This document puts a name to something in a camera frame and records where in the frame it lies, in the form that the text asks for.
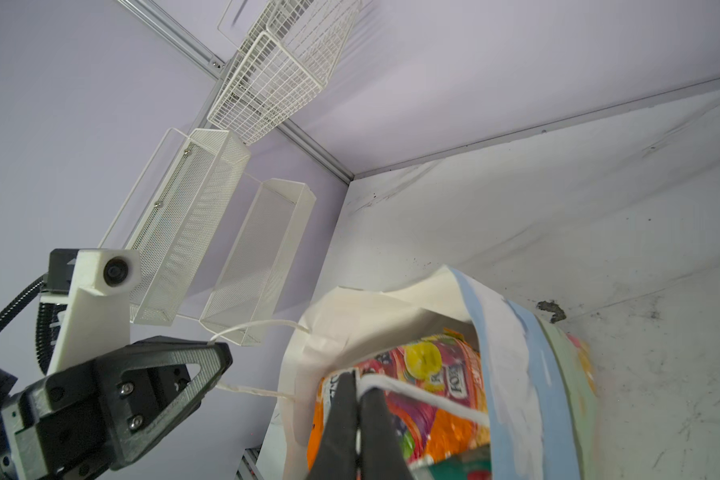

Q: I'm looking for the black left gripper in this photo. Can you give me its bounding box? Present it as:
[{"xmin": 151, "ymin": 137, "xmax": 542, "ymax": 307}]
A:
[{"xmin": 0, "ymin": 336, "xmax": 233, "ymax": 479}]

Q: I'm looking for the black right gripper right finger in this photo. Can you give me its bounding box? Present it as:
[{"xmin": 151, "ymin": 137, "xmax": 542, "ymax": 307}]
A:
[{"xmin": 359, "ymin": 389, "xmax": 413, "ymax": 480}]

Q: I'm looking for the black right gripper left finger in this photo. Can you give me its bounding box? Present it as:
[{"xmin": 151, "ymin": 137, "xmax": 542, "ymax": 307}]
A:
[{"xmin": 307, "ymin": 372, "xmax": 359, "ymax": 480}]

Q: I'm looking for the orange Fox's candy bag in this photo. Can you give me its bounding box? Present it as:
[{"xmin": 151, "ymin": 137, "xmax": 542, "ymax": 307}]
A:
[{"xmin": 305, "ymin": 328, "xmax": 493, "ymax": 472}]

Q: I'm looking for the floral paper gift bag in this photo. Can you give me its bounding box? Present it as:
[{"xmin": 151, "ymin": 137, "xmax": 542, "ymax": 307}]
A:
[{"xmin": 273, "ymin": 266, "xmax": 597, "ymax": 479}]

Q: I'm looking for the teal Fox's candy bag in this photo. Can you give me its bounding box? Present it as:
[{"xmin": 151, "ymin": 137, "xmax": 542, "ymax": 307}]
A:
[{"xmin": 412, "ymin": 445, "xmax": 493, "ymax": 480}]

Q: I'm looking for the white mesh two-tier shelf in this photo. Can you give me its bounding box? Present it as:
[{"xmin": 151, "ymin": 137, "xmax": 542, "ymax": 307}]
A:
[{"xmin": 100, "ymin": 128, "xmax": 316, "ymax": 347}]

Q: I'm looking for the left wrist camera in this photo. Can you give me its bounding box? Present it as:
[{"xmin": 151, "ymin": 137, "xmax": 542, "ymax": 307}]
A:
[{"xmin": 39, "ymin": 249, "xmax": 141, "ymax": 375}]

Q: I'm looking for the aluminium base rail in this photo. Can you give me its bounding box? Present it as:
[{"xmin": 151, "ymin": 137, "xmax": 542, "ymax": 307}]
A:
[{"xmin": 234, "ymin": 447, "xmax": 264, "ymax": 480}]

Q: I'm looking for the black corrugated cable conduit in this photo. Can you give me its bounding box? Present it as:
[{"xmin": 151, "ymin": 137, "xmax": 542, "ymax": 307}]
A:
[{"xmin": 0, "ymin": 274, "xmax": 67, "ymax": 376}]

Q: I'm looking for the white wire basket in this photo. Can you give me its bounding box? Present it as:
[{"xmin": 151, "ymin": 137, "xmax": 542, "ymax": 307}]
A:
[{"xmin": 207, "ymin": 1, "xmax": 363, "ymax": 145}]

